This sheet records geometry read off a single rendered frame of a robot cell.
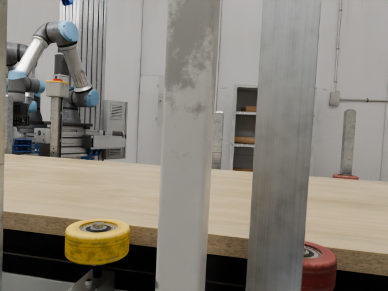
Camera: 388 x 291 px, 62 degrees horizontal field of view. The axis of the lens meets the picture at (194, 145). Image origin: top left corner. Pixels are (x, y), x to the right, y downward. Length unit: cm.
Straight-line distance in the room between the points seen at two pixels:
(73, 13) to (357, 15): 322
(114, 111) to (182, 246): 231
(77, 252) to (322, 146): 391
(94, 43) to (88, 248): 229
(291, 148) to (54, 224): 40
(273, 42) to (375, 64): 424
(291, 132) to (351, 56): 417
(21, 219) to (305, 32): 47
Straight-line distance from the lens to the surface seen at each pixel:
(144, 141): 420
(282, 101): 21
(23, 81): 182
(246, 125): 404
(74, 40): 206
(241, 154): 405
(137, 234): 47
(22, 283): 60
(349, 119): 135
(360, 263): 47
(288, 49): 22
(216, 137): 131
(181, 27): 35
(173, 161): 34
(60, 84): 155
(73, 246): 42
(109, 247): 42
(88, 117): 254
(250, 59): 415
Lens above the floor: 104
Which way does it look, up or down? 3 degrees down
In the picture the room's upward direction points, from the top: 3 degrees clockwise
